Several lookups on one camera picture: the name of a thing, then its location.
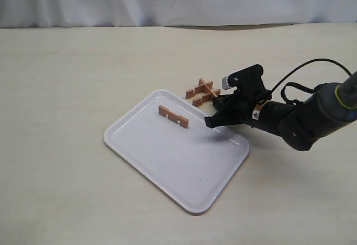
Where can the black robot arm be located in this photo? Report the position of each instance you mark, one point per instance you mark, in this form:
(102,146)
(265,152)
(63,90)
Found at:
(331,107)

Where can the notched wooden piece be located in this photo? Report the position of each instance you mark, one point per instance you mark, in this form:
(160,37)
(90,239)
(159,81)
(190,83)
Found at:
(207,96)
(191,93)
(178,119)
(205,86)

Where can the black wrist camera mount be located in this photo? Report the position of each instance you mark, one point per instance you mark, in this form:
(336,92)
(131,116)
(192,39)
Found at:
(248,80)

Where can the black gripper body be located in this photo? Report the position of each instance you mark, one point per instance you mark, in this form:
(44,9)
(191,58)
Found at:
(240,109)

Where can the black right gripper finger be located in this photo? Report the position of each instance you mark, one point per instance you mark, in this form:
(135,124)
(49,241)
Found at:
(221,101)

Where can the white plastic tray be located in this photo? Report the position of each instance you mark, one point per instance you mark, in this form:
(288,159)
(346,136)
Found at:
(191,165)

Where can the white fabric backdrop curtain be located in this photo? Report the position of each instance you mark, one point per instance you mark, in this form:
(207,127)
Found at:
(89,13)

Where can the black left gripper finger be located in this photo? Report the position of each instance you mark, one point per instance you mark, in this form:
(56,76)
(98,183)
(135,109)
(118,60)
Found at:
(220,118)

